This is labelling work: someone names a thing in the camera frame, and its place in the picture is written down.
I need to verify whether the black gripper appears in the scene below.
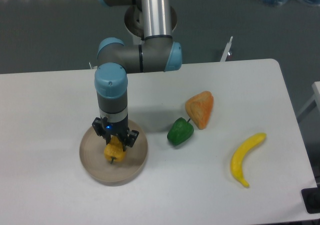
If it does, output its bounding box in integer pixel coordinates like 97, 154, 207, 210
92, 115, 139, 151

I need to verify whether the yellow toy bell pepper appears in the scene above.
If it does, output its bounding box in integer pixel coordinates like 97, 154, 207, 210
103, 136, 126, 164

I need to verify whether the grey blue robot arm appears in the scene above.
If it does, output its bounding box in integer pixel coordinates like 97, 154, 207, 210
92, 0, 182, 150

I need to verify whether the beige round plate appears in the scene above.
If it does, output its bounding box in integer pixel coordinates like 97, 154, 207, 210
79, 120, 148, 186

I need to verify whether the green toy bell pepper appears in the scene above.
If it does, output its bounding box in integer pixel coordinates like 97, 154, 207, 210
167, 117, 194, 146

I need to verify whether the orange toy fruit wedge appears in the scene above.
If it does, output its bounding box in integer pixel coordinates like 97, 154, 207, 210
185, 91, 214, 130

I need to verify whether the yellow toy banana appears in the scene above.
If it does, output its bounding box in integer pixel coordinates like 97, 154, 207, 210
229, 132, 267, 188

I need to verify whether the white furniture piece right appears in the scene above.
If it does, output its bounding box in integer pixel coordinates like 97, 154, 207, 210
296, 81, 320, 123

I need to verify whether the black device at table edge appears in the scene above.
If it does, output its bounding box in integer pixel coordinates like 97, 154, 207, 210
301, 187, 320, 214

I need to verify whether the white metal frame leg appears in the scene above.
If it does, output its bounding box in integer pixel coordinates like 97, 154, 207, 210
220, 36, 233, 62

